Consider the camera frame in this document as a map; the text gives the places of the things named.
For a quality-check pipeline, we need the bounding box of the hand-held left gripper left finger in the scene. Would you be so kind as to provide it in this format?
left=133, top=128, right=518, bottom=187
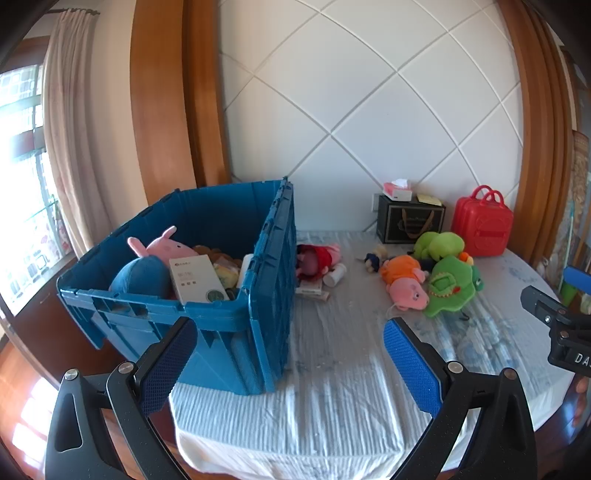
left=44, top=316, right=199, bottom=480

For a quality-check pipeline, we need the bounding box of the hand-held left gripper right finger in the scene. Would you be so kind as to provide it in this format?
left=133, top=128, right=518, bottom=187
left=383, top=316, right=539, bottom=480

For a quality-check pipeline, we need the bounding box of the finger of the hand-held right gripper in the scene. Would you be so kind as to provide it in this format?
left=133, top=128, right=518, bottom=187
left=520, top=285, right=574, bottom=329

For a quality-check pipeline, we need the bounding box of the orange pig plush toy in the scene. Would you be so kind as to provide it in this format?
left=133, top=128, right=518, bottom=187
left=380, top=255, right=431, bottom=311

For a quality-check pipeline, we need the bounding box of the green frog plush toy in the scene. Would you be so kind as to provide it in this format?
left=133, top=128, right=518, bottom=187
left=412, top=231, right=465, bottom=262

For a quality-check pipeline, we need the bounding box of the blue plastic storage crate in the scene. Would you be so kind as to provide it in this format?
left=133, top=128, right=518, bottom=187
left=56, top=176, right=297, bottom=397

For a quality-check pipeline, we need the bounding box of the blue plastic object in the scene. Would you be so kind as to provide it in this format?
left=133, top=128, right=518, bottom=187
left=563, top=266, right=591, bottom=296

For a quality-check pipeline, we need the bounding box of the light blue striped sheet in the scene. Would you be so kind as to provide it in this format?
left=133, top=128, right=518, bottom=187
left=168, top=228, right=579, bottom=472

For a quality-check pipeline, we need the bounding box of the green dinosaur plush toy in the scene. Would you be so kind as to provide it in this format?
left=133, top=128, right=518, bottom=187
left=424, top=251, right=485, bottom=319

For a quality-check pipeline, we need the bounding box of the white flat box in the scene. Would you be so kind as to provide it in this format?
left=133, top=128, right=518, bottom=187
left=168, top=256, right=230, bottom=305

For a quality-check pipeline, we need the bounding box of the blue plush toy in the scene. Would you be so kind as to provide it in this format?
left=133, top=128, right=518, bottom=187
left=109, top=257, right=174, bottom=300

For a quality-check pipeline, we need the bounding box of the red toy suitcase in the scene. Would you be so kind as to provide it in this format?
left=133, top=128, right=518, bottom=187
left=451, top=185, right=514, bottom=258

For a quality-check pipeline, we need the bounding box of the yellow plush toy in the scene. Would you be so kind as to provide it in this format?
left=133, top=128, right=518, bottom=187
left=215, top=258, right=241, bottom=289

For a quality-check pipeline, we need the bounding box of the small navy dog plush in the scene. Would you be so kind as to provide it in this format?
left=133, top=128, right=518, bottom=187
left=362, top=244, right=389, bottom=273

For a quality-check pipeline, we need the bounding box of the pink pig plush toy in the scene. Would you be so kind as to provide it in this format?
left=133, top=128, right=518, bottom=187
left=128, top=226, right=199, bottom=264

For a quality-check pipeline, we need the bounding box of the brown plush toy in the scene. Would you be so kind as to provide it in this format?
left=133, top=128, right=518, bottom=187
left=193, top=246, right=243, bottom=266

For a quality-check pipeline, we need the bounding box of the small flat carton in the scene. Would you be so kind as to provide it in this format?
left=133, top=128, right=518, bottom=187
left=295, top=279, right=330, bottom=303

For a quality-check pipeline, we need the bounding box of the dark wooden cabinet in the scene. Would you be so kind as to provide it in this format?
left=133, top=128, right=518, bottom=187
left=7, top=258, right=125, bottom=386

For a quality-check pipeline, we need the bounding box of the black gift bag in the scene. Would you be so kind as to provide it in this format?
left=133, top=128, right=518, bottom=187
left=376, top=194, right=447, bottom=245

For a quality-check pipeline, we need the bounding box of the red dress pig plush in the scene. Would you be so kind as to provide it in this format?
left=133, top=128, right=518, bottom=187
left=295, top=244, right=343, bottom=280

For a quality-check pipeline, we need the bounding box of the pink tissue box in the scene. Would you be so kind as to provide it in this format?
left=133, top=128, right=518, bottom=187
left=383, top=178, right=413, bottom=202

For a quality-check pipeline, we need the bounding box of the window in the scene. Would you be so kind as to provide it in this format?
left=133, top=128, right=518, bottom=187
left=0, top=39, right=75, bottom=319

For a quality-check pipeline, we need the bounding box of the beige curtain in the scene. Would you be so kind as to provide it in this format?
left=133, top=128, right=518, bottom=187
left=42, top=8, right=122, bottom=260

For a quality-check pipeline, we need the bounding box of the wooden wall trim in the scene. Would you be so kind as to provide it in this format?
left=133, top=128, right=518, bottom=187
left=130, top=0, right=232, bottom=205
left=500, top=0, right=579, bottom=261

